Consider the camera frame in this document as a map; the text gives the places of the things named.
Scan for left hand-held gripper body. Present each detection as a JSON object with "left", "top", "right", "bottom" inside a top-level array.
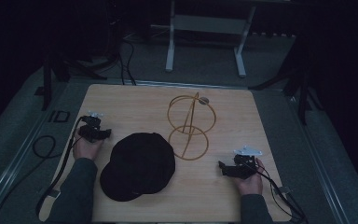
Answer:
[{"left": 79, "top": 111, "right": 104, "bottom": 144}]

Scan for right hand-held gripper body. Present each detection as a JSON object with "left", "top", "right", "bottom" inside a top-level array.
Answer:
[{"left": 230, "top": 145, "right": 264, "bottom": 180}]

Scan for black cap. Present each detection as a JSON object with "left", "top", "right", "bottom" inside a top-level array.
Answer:
[{"left": 99, "top": 132, "right": 177, "bottom": 203}]

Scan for gold wire hat stand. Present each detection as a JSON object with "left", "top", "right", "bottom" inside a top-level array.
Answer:
[{"left": 166, "top": 91, "right": 217, "bottom": 161}]

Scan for person's left hand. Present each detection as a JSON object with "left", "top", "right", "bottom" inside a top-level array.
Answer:
[{"left": 72, "top": 130, "right": 105, "bottom": 161}]

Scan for person's right hand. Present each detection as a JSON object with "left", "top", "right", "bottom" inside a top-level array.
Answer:
[{"left": 231, "top": 158, "right": 266, "bottom": 197}]

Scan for black metal stand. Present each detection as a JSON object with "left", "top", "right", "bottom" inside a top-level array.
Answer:
[
  {"left": 33, "top": 52, "right": 110, "bottom": 112},
  {"left": 247, "top": 55, "right": 324, "bottom": 126}
]

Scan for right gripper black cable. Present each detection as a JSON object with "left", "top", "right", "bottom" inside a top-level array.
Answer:
[{"left": 255, "top": 161, "right": 310, "bottom": 224}]

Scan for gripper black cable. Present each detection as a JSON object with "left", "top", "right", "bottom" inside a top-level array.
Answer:
[
  {"left": 255, "top": 161, "right": 310, "bottom": 224},
  {"left": 35, "top": 116, "right": 86, "bottom": 219}
]

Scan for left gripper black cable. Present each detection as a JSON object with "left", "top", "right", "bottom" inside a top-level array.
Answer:
[{"left": 35, "top": 116, "right": 86, "bottom": 219}]

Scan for black floor cable loop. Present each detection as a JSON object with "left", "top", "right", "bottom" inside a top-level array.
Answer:
[{"left": 0, "top": 134, "right": 58, "bottom": 224}]

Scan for black floor cables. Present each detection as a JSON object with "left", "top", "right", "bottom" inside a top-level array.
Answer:
[{"left": 117, "top": 39, "right": 138, "bottom": 87}]

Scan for white metal desk frame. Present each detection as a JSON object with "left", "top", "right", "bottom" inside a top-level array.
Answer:
[{"left": 150, "top": 0, "right": 257, "bottom": 78}]

